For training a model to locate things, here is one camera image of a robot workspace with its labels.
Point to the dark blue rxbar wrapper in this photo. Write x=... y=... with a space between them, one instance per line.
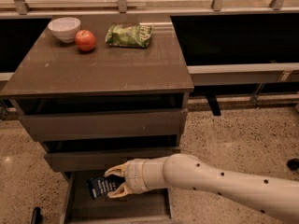
x=100 y=186

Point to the black object bottom left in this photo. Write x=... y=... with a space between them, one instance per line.
x=36 y=216

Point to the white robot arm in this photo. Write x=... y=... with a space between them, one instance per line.
x=275 y=197

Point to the white ceramic bowl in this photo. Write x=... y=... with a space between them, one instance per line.
x=65 y=28

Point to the grey drawer cabinet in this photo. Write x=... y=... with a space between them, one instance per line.
x=57 y=78

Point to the grey middle drawer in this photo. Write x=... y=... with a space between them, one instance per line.
x=102 y=160

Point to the grey top drawer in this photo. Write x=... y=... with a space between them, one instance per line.
x=62 y=127

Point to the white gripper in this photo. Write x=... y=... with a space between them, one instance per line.
x=135 y=175

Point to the red apple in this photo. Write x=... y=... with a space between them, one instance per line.
x=85 y=40

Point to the grey open bottom drawer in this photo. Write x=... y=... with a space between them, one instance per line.
x=79 y=208

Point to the black object right floor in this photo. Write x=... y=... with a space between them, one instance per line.
x=293 y=164

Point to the grey low bench shelf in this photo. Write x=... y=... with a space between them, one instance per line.
x=254 y=79

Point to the green chip bag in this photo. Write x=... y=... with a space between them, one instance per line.
x=137 y=36

